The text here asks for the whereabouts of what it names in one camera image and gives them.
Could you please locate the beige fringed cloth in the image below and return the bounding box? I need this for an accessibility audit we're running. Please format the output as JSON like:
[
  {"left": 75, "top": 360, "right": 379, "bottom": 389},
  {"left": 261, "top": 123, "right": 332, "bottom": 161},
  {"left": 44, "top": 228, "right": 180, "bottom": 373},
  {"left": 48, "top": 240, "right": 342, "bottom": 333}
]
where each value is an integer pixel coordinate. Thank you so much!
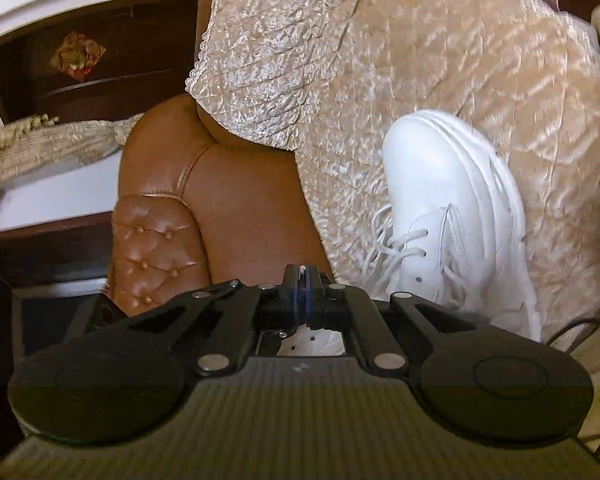
[{"left": 0, "top": 112, "right": 146, "bottom": 211}]

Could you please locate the white shoelace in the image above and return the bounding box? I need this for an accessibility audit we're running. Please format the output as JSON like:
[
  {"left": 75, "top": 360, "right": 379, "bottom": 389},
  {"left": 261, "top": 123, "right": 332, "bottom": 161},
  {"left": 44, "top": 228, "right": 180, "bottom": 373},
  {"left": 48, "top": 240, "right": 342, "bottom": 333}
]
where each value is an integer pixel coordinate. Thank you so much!
[{"left": 300, "top": 204, "right": 476, "bottom": 313}]

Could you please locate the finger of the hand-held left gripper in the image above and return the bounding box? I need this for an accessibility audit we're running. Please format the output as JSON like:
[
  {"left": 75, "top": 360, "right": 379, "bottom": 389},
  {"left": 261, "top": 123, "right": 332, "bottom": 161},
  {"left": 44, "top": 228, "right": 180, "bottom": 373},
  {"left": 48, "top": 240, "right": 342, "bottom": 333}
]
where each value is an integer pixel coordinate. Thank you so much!
[{"left": 207, "top": 281, "right": 242, "bottom": 306}]

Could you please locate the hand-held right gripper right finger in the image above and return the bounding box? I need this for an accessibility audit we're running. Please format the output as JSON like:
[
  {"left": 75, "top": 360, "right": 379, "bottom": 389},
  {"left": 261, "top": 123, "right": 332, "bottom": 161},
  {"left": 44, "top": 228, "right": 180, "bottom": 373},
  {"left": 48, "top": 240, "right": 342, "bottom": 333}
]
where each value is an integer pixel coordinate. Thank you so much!
[{"left": 304, "top": 267, "right": 481, "bottom": 378}]

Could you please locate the brown leather sofa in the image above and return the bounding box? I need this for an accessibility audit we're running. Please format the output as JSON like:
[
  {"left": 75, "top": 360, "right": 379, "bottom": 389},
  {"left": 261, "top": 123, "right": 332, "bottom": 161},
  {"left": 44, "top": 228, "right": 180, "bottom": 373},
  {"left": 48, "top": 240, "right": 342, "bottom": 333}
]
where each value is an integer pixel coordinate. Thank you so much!
[{"left": 102, "top": 0, "right": 331, "bottom": 318}]

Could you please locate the black cable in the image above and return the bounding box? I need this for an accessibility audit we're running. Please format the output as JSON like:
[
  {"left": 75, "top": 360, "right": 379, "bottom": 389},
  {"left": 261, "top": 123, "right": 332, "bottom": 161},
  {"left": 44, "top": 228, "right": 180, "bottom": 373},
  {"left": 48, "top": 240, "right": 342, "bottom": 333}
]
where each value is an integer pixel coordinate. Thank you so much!
[{"left": 550, "top": 280, "right": 600, "bottom": 461}]

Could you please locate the beige quilted sofa cover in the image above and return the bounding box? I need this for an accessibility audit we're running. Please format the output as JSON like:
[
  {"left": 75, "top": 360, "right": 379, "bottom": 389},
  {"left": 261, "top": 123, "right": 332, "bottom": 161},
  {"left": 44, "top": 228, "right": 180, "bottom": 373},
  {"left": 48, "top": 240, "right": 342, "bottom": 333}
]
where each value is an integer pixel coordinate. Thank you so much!
[{"left": 185, "top": 0, "right": 600, "bottom": 351}]

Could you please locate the white high-top shoe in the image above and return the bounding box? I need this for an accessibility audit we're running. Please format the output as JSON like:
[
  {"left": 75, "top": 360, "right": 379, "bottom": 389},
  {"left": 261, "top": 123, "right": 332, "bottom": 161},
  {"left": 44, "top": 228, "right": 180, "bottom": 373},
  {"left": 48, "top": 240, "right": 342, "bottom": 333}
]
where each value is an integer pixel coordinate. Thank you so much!
[{"left": 275, "top": 109, "right": 543, "bottom": 358}]

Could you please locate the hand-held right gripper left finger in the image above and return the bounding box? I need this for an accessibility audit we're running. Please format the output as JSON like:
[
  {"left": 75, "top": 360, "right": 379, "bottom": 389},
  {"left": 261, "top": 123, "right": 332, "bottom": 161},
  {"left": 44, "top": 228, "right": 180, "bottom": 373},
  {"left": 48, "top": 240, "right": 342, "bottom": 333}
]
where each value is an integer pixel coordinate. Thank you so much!
[{"left": 97, "top": 262, "right": 302, "bottom": 376}]

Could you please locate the dark wood cabinet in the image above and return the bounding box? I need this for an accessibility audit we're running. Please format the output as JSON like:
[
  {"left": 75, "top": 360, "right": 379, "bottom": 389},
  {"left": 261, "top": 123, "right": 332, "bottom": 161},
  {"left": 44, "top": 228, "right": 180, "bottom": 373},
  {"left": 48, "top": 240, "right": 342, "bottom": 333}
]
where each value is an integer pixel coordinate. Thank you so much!
[{"left": 0, "top": 0, "right": 203, "bottom": 126}]

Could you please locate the dark wood side table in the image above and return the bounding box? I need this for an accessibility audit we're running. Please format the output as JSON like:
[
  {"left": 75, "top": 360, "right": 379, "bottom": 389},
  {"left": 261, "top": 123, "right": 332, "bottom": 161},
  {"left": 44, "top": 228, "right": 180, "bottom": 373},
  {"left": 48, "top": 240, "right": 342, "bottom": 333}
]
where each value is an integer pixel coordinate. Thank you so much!
[{"left": 0, "top": 172, "right": 126, "bottom": 291}]

